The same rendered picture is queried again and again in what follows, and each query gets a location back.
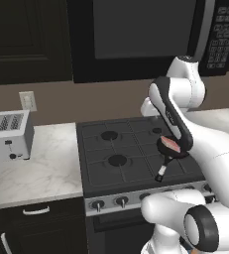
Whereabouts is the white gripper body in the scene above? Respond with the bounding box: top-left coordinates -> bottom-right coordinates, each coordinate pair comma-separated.
140,96 -> 162,118

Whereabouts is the pink raw steak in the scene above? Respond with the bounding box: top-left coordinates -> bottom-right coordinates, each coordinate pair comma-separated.
161,135 -> 181,154

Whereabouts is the black frying pan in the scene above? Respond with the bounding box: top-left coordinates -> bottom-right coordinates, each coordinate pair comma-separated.
154,134 -> 190,184

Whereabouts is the dark grey gas hob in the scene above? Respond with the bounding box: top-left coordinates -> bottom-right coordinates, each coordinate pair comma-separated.
74,115 -> 219,218

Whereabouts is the black microwave oven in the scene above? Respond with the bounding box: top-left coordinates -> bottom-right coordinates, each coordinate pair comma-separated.
65,0 -> 229,84

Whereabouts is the black oven door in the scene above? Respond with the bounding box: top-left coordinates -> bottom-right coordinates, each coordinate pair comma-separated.
84,209 -> 158,254

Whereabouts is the dark drawer front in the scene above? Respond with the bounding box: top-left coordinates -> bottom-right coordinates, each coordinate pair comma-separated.
0,195 -> 86,227

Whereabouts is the silver toaster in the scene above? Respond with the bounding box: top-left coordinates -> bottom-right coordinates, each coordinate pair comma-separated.
0,109 -> 36,164

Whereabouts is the dark base cupboard door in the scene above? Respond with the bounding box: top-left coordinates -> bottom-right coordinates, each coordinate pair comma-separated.
0,216 -> 88,254

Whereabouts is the silver microwave door handle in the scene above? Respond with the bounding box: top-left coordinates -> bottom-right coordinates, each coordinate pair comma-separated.
192,0 -> 217,64

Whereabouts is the white wall socket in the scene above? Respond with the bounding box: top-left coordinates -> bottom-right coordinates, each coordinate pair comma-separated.
18,90 -> 38,113

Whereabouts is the dark wall cupboard door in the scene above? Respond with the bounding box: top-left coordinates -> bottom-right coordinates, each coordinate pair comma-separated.
0,0 -> 74,86

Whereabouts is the white drawer handle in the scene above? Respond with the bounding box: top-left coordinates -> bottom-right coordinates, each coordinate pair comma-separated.
22,205 -> 52,216

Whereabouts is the white cupboard door handle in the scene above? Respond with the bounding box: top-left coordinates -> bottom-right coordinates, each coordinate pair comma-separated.
0,232 -> 13,254

